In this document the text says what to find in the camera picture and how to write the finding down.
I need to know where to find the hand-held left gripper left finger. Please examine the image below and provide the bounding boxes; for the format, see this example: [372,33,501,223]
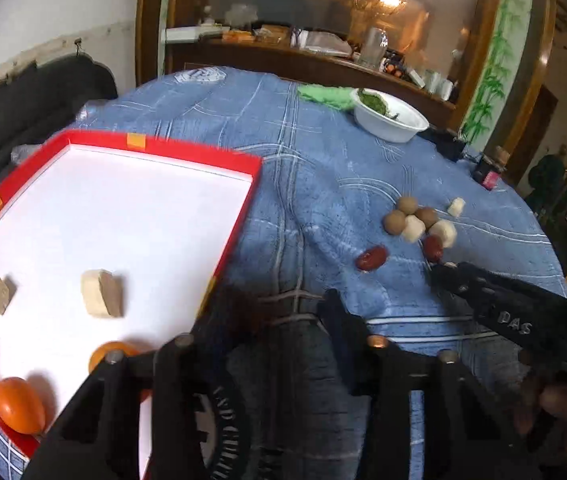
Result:
[21,282,265,480]

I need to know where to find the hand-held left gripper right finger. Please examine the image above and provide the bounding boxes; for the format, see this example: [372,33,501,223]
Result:
[317,287,534,480]

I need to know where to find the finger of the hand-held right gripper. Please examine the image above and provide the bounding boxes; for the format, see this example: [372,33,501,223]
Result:
[431,261,514,316]

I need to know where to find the red date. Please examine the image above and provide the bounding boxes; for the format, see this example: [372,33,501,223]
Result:
[355,246,389,272]
[423,235,445,263]

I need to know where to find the red box with white inside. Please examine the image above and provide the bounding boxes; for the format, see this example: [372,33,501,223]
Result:
[0,129,264,462]

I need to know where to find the person's right hand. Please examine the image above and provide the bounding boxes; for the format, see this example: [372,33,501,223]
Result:
[513,375,567,453]

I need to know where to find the orange mandarin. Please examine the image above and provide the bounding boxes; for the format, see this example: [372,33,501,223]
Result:
[0,376,46,435]
[88,341,152,402]

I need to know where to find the blue patterned tablecloth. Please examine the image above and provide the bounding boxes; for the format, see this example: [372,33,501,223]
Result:
[0,67,567,480]

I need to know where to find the black object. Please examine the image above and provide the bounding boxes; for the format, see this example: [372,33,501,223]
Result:
[426,127,468,162]

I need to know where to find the white bowl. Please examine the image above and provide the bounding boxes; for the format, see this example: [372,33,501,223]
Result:
[351,88,430,143]

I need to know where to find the white cups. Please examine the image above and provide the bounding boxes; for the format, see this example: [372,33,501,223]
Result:
[422,70,455,102]

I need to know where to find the green leafy vegetables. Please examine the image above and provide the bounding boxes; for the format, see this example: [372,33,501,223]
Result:
[357,88,400,121]

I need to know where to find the green cloth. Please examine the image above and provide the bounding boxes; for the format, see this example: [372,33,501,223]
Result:
[297,85,357,112]

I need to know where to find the clear glass jar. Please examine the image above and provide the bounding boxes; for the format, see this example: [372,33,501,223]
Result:
[363,27,389,69]

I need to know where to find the crumpled clear plastic bag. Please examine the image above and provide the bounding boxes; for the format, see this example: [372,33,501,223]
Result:
[11,144,40,164]

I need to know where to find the flat white box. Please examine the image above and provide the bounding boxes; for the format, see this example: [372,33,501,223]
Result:
[164,26,225,44]

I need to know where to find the black leather sofa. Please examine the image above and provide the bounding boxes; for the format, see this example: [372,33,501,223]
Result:
[0,55,118,201]

